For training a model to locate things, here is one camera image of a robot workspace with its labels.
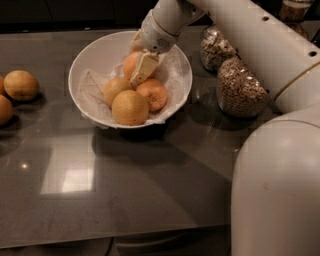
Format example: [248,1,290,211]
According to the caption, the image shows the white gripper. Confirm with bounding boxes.
[129,10,177,84]

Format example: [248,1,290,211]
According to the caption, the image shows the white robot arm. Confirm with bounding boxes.
[140,0,320,256]

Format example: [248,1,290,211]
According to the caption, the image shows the white bowl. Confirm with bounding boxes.
[67,30,194,130]

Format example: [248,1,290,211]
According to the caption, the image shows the white paper liner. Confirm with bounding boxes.
[75,39,188,129]

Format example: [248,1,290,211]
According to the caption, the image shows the back left glass jar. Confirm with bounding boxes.
[200,25,236,72]

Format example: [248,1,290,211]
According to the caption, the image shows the front glass cereal jar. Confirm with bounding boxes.
[216,56,270,118]

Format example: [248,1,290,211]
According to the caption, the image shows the large orange on table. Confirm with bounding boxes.
[4,70,40,101]

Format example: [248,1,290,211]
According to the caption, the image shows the back right glass jar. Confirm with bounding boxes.
[279,0,313,39]

